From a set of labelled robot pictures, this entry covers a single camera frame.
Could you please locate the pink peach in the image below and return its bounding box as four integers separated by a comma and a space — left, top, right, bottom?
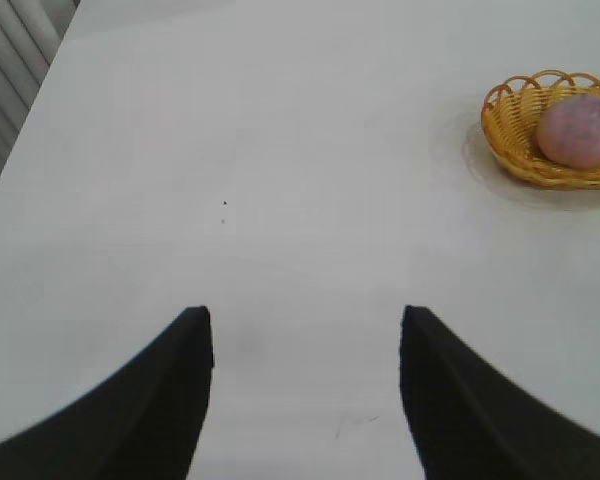
536, 95, 600, 169

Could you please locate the grey ribbed panel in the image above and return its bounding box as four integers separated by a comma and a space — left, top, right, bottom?
0, 0, 81, 217

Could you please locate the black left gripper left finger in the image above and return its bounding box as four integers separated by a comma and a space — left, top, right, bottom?
0, 305, 215, 480

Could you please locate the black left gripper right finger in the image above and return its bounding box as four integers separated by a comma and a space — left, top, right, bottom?
398, 304, 600, 480

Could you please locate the yellow woven plastic basket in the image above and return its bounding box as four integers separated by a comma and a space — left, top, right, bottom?
480, 69, 600, 190

